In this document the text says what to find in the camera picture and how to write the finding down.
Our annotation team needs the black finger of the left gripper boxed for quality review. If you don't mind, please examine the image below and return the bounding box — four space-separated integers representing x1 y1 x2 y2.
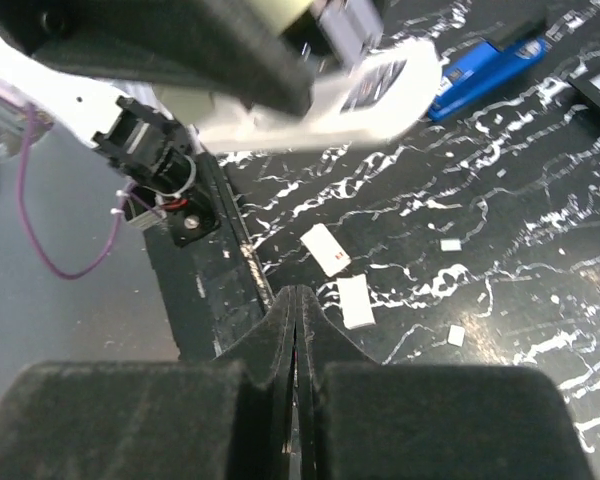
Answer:
0 1 313 115

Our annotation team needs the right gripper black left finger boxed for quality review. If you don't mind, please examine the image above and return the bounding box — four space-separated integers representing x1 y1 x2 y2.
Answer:
0 287 296 479

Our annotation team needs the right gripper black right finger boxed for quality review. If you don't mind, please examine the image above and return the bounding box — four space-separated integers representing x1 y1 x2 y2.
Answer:
295 286 594 479

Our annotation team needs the staple box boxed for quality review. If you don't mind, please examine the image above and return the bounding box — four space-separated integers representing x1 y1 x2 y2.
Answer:
337 274 375 330
300 223 351 277

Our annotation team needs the grey beige stapler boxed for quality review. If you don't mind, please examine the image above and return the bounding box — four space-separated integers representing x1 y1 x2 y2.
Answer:
152 1 442 153

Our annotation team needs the blue stapler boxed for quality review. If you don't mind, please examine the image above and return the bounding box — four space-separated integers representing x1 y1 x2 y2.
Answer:
428 13 547 122

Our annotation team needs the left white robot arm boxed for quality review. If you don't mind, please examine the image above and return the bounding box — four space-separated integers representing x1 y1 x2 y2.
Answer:
0 1 313 153

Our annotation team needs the white staple strip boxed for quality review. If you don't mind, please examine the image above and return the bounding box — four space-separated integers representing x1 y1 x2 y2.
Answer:
447 325 466 347
440 238 462 251

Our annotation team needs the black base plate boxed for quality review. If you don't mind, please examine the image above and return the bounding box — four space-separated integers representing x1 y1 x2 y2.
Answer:
144 154 274 362

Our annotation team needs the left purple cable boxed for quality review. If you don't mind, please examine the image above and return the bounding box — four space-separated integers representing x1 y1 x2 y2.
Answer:
0 67 124 280

